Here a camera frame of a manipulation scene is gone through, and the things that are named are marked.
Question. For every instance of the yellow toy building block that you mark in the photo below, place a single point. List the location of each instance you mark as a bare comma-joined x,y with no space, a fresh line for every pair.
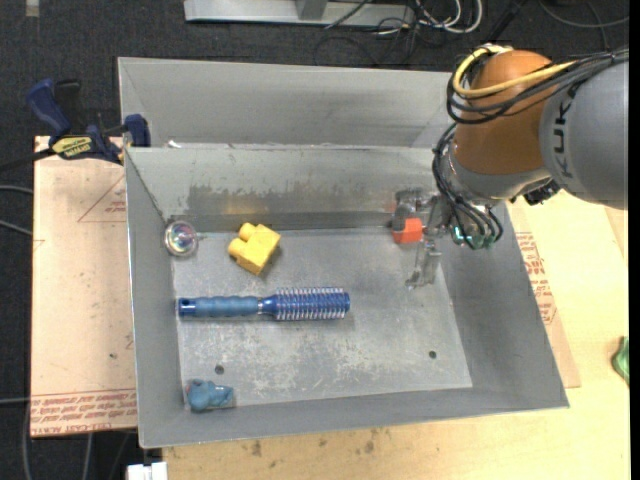
256,248

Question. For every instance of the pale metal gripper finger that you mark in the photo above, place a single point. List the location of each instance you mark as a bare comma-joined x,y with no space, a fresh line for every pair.
415,273
431,263

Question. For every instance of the blue round hairbrush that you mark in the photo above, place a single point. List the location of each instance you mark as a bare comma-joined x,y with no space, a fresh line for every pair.
260,305

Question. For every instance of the clear iridescent round glass thing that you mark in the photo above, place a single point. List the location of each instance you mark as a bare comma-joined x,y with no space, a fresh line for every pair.
180,238

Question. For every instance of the grey metal bin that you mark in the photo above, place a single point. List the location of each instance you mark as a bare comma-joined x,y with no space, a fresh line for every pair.
320,348

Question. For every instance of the black cylinder on white bracket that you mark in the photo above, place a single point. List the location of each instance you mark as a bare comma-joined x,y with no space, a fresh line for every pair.
541,193

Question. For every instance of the brown cardboard board, red print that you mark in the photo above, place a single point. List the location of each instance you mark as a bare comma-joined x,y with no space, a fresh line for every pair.
80,293

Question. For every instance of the blue toy animal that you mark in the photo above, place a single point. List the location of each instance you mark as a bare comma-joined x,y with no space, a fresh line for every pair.
207,396

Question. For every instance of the orange block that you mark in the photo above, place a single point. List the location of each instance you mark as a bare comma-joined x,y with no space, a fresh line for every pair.
407,231

